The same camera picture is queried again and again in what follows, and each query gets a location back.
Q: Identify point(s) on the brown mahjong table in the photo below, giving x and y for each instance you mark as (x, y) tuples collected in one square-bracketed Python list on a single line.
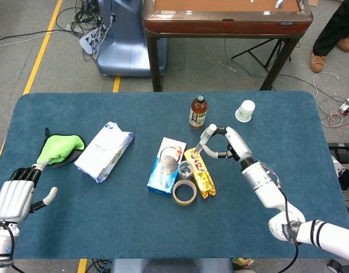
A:
[(225, 25)]

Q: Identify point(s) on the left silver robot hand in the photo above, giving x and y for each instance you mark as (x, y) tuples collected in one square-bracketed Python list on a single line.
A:
[(14, 199)]

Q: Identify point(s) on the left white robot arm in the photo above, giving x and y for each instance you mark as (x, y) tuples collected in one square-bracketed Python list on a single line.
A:
[(2, 247)]

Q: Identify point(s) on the blue felt table cover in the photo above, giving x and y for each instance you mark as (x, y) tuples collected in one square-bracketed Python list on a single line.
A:
[(134, 227)]

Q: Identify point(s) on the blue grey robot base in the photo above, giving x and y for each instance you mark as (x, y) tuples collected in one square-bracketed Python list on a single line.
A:
[(126, 51)]

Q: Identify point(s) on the grey power strip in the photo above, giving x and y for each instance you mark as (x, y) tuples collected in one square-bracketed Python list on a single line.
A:
[(89, 41)]

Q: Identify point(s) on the blue cookie box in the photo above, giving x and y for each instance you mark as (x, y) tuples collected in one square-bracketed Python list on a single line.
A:
[(163, 176)]

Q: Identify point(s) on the white tissue pack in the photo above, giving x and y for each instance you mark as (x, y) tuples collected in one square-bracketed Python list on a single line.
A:
[(103, 153)]

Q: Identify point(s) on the grey robot torso base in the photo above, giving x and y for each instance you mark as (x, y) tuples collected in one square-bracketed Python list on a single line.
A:
[(168, 266)]

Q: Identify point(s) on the tea bottle black cap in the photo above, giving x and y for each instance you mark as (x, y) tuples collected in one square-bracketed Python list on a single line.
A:
[(197, 116)]

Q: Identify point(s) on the tan work shoe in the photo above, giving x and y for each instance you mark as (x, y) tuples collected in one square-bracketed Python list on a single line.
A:
[(317, 62), (345, 45)]

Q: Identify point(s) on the green microfibre cloth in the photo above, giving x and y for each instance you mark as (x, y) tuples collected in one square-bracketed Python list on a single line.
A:
[(60, 148)]

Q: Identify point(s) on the clear tube white cap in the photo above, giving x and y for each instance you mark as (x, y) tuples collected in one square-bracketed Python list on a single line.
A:
[(197, 150)]

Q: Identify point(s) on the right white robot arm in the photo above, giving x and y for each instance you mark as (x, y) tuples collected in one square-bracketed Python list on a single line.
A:
[(262, 185)]

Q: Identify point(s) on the white paper cup green print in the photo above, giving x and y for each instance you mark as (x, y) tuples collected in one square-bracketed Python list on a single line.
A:
[(245, 112)]

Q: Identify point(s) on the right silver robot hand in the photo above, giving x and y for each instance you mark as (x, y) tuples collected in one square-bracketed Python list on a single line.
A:
[(237, 143)]

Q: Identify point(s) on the yellow snack packet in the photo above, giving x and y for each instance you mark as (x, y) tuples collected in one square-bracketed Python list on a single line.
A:
[(203, 179)]

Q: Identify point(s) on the yellowish packing tape roll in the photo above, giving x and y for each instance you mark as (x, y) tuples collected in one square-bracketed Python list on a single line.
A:
[(176, 199)]

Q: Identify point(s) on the person black trousers leg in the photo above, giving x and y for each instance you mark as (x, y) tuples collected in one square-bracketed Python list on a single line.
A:
[(333, 28)]

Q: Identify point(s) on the black tripod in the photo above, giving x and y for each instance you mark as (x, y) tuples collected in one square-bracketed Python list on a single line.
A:
[(259, 54)]

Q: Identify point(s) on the clear glass jar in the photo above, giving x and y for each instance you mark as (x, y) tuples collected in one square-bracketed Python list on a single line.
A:
[(186, 170)]

